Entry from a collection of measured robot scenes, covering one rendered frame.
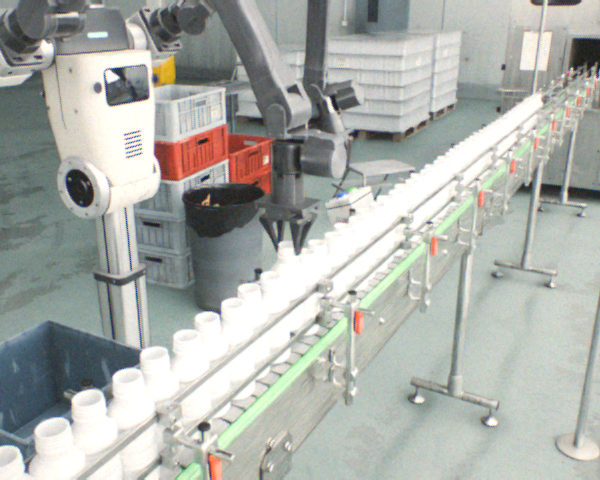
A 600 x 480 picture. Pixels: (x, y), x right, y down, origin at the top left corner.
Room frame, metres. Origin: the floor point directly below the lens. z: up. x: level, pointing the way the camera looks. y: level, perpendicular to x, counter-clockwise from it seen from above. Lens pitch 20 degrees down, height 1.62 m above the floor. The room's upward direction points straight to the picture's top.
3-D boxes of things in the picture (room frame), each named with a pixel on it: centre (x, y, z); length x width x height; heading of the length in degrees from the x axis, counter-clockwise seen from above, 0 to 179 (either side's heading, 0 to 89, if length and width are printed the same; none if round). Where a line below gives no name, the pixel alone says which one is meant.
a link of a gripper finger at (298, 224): (1.06, 0.01, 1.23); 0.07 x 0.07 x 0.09; 61
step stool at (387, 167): (4.88, -0.58, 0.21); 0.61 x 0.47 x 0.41; 24
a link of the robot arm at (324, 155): (1.05, -0.02, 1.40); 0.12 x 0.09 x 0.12; 61
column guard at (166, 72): (11.26, 2.34, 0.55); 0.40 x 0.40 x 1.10; 61
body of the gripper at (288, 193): (1.07, 0.02, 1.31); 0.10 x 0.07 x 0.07; 61
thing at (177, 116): (3.77, 0.74, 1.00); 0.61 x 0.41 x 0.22; 158
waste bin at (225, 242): (3.27, 0.39, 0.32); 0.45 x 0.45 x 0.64
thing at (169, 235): (3.77, 0.74, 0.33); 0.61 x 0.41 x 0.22; 157
